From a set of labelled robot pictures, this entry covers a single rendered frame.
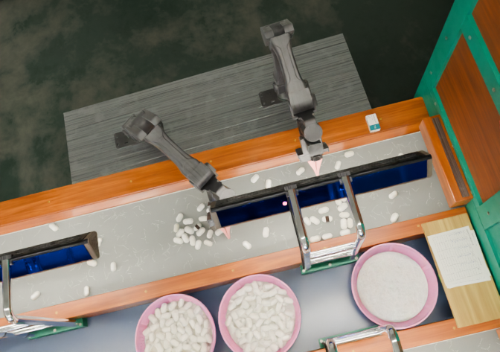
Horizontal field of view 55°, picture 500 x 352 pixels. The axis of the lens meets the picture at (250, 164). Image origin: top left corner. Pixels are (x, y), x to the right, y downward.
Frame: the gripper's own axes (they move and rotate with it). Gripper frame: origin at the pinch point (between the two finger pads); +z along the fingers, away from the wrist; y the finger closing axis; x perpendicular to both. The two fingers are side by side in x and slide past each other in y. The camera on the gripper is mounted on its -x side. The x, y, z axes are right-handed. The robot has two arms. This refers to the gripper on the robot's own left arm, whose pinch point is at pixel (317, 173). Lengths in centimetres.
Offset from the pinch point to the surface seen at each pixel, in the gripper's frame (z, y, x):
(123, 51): -43, -83, 150
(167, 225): 9, -55, 7
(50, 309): 22, -99, -7
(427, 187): 15.4, 35.8, 1.4
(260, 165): -2.1, -17.9, 14.8
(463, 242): 29, 39, -15
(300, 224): -1.8, -10.5, -34.2
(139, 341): 35, -70, -17
